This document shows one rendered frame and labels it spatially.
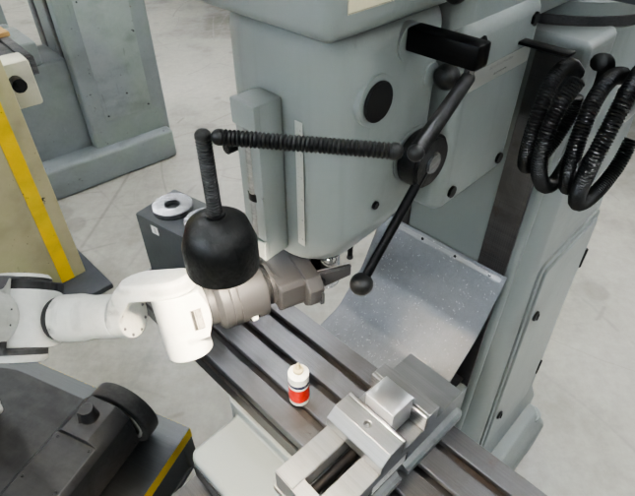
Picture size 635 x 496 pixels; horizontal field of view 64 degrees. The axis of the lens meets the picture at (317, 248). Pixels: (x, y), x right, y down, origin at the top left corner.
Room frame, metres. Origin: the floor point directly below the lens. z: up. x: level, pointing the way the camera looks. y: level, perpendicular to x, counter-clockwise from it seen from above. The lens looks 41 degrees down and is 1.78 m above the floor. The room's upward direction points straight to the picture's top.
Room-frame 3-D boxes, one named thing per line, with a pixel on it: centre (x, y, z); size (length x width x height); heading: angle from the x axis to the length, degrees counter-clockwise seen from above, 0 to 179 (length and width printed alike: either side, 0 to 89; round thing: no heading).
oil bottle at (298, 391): (0.57, 0.03, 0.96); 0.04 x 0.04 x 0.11
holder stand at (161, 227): (0.91, 0.28, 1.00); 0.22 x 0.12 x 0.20; 55
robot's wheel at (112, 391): (0.79, 0.54, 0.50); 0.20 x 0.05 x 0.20; 67
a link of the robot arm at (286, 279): (0.55, 0.07, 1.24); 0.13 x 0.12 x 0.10; 27
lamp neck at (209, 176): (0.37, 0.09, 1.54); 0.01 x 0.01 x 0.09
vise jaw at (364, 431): (0.45, -0.08, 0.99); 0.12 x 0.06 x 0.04; 43
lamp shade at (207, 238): (0.37, 0.09, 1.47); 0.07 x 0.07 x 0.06
